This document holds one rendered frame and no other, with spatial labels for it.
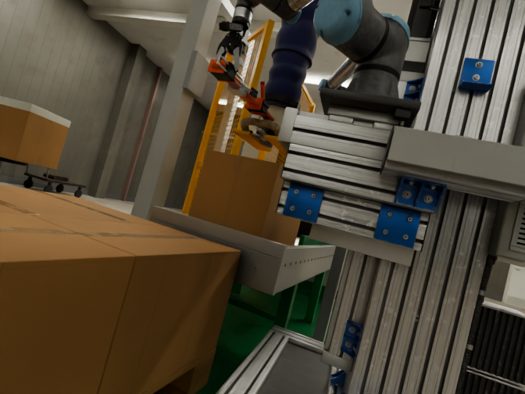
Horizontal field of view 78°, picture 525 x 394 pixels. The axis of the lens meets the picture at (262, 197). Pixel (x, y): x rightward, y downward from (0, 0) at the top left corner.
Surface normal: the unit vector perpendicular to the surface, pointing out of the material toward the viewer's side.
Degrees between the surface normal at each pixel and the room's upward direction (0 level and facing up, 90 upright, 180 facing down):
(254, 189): 90
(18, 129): 90
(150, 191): 90
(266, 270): 90
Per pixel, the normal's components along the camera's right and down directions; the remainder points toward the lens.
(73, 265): 0.90, 0.22
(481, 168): -0.26, -0.11
